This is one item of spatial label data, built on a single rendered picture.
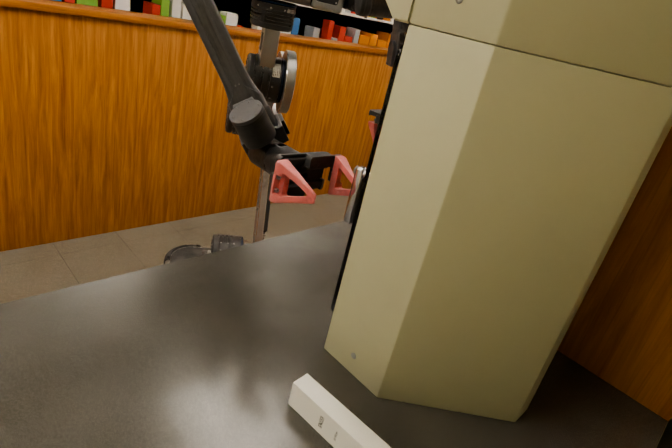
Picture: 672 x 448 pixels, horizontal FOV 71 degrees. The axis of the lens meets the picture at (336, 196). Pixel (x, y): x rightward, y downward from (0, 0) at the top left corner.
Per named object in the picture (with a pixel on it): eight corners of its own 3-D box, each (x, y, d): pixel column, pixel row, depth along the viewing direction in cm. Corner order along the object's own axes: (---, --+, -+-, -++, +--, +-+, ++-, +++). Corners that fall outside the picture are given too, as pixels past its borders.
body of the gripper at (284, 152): (332, 154, 77) (304, 140, 82) (283, 158, 70) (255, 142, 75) (324, 191, 80) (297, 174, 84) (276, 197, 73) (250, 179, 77)
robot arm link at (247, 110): (285, 122, 89) (244, 141, 89) (261, 72, 81) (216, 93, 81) (301, 159, 80) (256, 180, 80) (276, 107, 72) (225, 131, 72)
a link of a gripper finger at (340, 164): (375, 171, 73) (336, 151, 79) (343, 174, 68) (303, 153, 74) (366, 210, 76) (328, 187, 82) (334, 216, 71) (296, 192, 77)
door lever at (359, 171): (363, 237, 67) (375, 234, 69) (379, 176, 64) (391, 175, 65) (338, 220, 70) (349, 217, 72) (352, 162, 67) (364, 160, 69)
